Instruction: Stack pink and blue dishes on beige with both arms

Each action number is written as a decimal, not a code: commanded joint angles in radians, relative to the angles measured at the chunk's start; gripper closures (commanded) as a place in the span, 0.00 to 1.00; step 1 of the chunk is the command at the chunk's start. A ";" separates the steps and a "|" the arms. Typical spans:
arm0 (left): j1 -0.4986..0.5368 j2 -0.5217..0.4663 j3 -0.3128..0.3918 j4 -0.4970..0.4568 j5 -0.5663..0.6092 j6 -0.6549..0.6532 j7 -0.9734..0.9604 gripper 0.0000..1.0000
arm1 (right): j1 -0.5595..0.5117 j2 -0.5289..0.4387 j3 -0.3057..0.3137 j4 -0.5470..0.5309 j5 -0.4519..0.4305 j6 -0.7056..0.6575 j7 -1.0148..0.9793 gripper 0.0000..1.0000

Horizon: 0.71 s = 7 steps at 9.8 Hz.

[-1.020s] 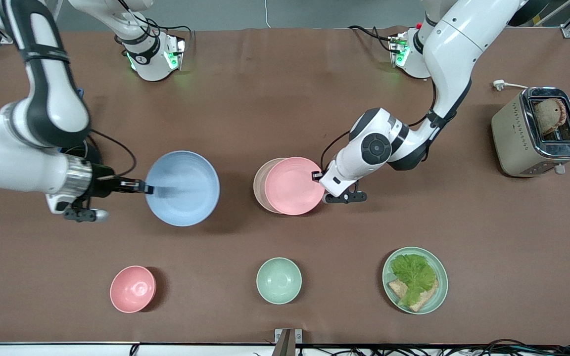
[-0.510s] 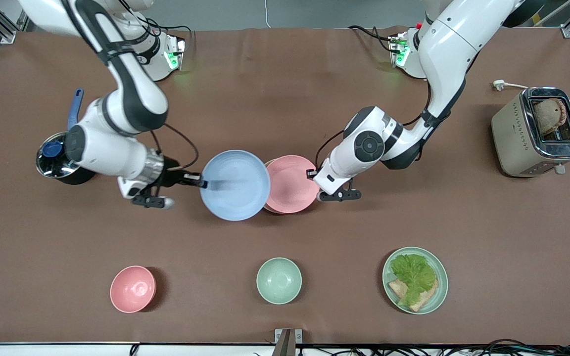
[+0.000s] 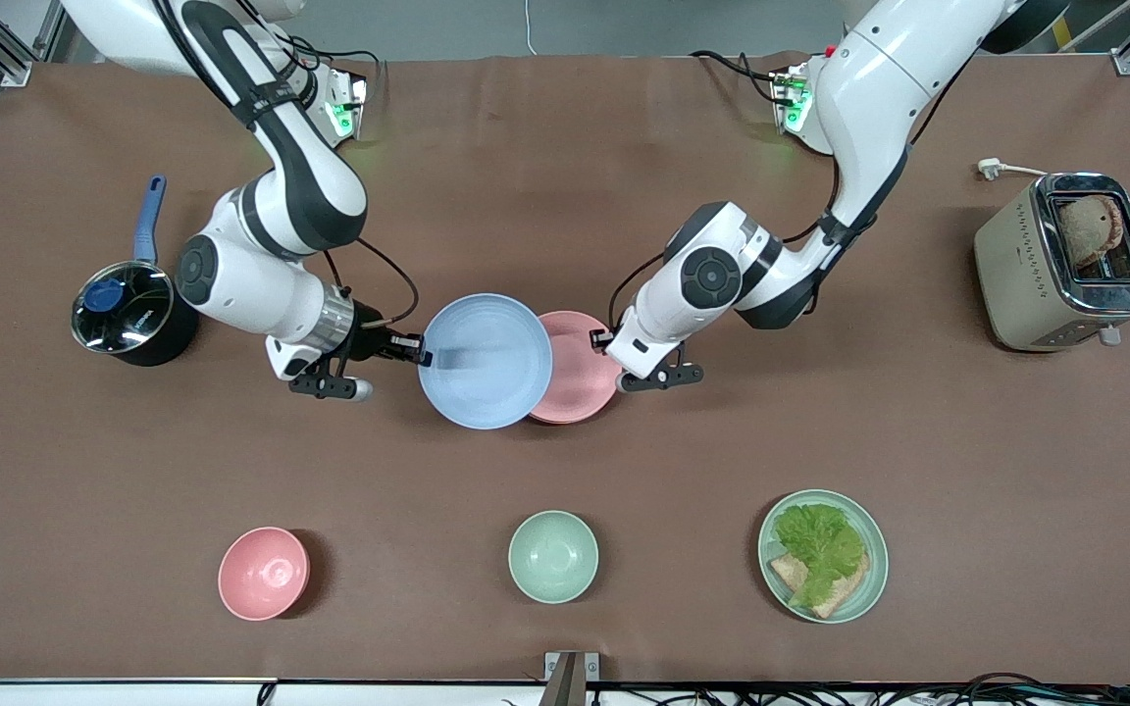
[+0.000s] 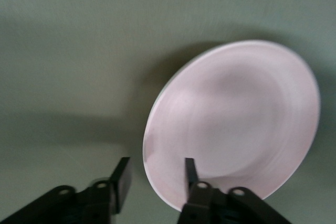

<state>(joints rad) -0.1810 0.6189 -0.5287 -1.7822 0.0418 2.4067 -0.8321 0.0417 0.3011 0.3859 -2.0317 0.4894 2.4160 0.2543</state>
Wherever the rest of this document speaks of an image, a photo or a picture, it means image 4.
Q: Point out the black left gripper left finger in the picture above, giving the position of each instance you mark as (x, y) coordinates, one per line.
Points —
(122, 182)

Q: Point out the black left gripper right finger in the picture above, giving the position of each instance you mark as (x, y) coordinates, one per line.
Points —
(195, 195)

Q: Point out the pink plate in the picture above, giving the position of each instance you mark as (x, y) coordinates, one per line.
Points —
(236, 103)

